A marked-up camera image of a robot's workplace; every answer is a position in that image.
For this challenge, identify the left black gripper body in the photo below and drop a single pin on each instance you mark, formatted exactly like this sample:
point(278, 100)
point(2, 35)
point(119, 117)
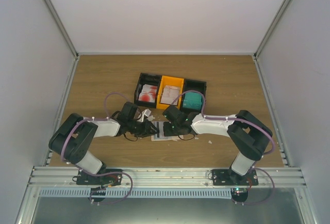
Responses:
point(139, 131)

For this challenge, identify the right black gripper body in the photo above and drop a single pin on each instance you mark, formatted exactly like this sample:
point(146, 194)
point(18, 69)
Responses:
point(172, 131)

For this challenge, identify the beige card holder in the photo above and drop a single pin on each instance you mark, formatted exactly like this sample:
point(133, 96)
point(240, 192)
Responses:
point(170, 137)

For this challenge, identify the white patterned credit card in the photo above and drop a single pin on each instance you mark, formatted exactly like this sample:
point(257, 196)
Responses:
point(160, 136)

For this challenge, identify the black bin with red cards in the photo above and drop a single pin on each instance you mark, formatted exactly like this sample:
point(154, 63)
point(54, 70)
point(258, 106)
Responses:
point(149, 79)

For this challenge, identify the black bin with teal cards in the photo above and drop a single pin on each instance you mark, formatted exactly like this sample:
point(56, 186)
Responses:
point(194, 85)

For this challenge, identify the yellow bin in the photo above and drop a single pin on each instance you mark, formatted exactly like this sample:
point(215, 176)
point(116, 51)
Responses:
point(172, 81)

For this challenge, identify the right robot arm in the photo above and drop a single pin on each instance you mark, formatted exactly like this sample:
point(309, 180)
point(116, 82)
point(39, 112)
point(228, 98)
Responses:
point(251, 137)

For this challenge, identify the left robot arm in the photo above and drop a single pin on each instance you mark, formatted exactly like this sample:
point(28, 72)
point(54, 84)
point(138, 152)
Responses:
point(73, 138)

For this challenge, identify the teal card stack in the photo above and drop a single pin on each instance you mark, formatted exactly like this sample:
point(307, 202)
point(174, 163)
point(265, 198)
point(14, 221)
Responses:
point(193, 100)

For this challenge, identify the white patterned card stack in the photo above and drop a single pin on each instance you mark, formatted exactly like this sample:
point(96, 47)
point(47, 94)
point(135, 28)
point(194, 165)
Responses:
point(169, 94)

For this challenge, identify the red white card stack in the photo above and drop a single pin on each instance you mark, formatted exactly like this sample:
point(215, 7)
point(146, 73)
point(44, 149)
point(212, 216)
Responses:
point(148, 93)

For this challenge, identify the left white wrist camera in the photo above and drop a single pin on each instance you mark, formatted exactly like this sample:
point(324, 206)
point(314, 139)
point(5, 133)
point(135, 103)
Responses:
point(144, 115)

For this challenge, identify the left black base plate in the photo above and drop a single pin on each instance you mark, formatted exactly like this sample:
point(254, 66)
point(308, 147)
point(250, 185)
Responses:
point(114, 179)

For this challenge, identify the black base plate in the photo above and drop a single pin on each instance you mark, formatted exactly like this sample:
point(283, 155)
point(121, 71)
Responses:
point(226, 177)
point(114, 179)

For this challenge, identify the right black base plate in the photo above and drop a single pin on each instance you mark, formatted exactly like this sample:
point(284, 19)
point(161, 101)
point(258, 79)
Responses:
point(226, 177)

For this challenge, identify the aluminium front rail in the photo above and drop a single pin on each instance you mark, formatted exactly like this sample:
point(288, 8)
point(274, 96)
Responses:
point(286, 177)

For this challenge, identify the grey slotted cable duct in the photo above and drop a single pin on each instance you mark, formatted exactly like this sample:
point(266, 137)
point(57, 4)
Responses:
point(205, 193)

